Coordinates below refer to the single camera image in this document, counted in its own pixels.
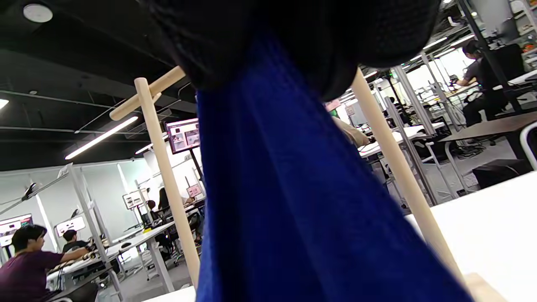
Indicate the person's right hand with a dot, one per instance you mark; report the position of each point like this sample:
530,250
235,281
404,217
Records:
335,33

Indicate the blue square towel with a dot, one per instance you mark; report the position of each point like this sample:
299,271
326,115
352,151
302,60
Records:
293,201

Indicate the wooden desktop rack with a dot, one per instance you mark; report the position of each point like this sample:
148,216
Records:
168,176

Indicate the white desktop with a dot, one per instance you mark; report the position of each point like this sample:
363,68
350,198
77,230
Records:
495,235

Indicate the brown top white side table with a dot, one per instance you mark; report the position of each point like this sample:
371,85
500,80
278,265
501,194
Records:
486,128

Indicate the black box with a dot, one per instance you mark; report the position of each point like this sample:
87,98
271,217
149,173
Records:
501,173

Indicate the ceiling light tube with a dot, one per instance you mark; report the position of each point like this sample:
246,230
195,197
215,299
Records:
100,138

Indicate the long white work desk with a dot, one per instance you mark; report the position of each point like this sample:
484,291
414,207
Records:
138,241

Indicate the round white ceiling device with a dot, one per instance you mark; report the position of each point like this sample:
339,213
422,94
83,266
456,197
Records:
37,12

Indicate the grey metal post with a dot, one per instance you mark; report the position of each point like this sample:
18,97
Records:
413,126

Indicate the black metal post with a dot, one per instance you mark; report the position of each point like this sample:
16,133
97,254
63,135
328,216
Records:
488,54

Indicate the wall monitor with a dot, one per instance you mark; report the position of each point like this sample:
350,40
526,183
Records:
14,228
183,135
70,225
134,199

